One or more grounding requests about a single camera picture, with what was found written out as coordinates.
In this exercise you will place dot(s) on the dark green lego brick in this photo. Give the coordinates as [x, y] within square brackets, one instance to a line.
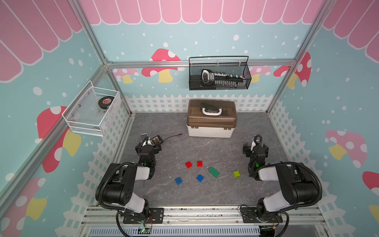
[214, 172]

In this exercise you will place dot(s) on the brown lid storage box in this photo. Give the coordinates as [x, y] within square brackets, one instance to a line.
[211, 118]

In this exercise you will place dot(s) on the screwdriver bit set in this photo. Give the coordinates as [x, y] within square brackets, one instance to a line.
[209, 78]

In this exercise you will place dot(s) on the black tape roll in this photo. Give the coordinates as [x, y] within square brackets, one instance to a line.
[105, 102]

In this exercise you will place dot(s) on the white wire wall basket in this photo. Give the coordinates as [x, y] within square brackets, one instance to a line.
[84, 116]

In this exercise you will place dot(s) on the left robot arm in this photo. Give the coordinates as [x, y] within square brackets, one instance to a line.
[116, 189]

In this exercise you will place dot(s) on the lime green lego brick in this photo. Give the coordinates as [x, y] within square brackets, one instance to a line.
[237, 174]

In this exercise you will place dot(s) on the blue lego brick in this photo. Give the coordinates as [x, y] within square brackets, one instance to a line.
[178, 181]
[200, 178]

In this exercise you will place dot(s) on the black charger board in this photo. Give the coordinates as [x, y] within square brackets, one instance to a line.
[157, 140]

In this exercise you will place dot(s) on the black wire wall basket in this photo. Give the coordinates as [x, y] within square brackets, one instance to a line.
[231, 65]

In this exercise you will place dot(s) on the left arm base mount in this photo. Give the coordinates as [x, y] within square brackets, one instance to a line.
[153, 216]

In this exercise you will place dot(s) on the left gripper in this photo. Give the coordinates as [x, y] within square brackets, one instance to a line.
[147, 145]

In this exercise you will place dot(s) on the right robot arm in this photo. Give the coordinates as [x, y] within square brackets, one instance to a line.
[299, 185]

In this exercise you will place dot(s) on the green circuit board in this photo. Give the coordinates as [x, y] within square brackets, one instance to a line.
[144, 231]

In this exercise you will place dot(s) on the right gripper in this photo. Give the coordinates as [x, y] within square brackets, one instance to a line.
[256, 148]

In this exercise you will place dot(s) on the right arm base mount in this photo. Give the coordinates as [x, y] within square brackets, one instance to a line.
[250, 215]

